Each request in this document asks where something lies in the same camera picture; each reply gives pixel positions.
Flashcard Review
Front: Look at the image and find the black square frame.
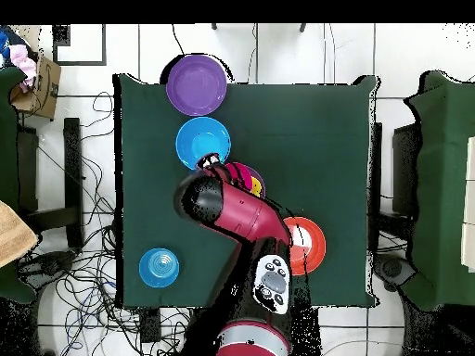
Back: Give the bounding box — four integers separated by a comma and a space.
51, 23, 108, 67

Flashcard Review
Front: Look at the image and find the black cable with connector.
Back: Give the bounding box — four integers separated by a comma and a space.
171, 23, 186, 57

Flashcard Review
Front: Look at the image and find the black power strip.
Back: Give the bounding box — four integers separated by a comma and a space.
139, 307, 162, 344

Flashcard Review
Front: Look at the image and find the dark green tablecloth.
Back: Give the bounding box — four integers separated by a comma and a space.
112, 72, 380, 310

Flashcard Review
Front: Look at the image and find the orange large bowl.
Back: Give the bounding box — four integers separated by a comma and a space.
282, 216, 327, 277

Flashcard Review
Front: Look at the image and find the green cloth covered table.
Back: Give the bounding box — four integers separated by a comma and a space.
0, 66, 38, 305
402, 70, 475, 312

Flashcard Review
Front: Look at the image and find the black chair base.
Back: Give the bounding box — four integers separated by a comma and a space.
16, 249, 77, 294
372, 253, 418, 292

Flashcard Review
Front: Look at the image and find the cardboard box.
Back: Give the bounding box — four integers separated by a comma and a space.
8, 25, 63, 121

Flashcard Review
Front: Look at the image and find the person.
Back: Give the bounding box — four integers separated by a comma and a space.
0, 199, 39, 269

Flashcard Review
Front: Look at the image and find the blue large bowl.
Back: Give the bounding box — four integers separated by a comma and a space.
174, 116, 232, 172

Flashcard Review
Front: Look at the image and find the blue item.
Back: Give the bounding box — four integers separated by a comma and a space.
0, 29, 16, 68

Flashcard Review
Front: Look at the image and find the tangle of black cables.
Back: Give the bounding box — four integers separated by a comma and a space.
16, 90, 194, 356

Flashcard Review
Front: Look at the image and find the blue small bowl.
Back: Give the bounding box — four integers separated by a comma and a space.
137, 247, 181, 289

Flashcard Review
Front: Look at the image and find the black cabinet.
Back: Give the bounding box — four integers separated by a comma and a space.
391, 123, 422, 218

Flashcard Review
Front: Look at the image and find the pink cloth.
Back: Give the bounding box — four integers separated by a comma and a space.
7, 44, 38, 94

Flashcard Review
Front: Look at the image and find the black metal stand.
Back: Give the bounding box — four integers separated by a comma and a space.
16, 117, 85, 250

